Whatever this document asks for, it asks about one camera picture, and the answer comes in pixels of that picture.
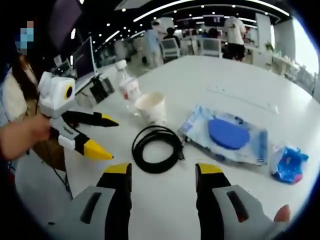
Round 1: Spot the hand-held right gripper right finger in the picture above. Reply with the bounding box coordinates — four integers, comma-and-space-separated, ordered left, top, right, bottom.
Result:
194, 162, 283, 240

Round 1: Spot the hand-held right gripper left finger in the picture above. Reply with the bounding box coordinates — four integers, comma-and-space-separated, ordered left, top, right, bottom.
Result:
47, 162, 133, 240

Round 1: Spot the clear plastic bottle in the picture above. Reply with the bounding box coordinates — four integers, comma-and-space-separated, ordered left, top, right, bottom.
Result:
114, 59, 142, 118

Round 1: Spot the white paper cup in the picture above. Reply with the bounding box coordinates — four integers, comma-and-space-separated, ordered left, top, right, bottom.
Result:
134, 91, 167, 126

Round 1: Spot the clear bag with blue disc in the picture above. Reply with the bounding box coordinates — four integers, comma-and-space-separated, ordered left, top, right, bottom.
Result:
177, 104, 270, 167

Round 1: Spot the blue tissue packet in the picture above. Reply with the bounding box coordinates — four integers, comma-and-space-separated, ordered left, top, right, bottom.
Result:
269, 145, 310, 185

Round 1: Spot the person's left hand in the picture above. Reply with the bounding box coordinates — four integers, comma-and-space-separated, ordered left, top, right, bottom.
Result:
21, 114, 52, 151

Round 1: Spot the person's right hand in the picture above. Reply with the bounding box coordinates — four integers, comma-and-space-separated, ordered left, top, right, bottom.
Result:
273, 204, 292, 223

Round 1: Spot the silver laptop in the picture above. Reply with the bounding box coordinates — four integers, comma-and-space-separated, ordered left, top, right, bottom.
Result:
74, 72, 104, 94

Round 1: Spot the dark computer monitor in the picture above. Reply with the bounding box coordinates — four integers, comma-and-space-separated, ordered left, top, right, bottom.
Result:
73, 36, 99, 81

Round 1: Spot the dark hanging screen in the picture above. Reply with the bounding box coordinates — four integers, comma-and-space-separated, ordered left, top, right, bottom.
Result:
48, 0, 83, 51

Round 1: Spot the white mesh office chair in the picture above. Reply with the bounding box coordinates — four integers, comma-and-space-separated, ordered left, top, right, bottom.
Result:
201, 37, 223, 58
160, 38, 182, 60

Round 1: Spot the ceiling air conditioner vent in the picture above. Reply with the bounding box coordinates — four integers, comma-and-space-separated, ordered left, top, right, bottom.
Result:
113, 0, 141, 11

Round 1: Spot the curved ceiling light strip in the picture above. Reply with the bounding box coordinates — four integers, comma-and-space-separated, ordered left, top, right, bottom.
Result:
133, 0, 292, 23

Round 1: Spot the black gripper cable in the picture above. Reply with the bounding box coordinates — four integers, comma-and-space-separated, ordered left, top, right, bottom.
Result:
46, 147, 74, 200

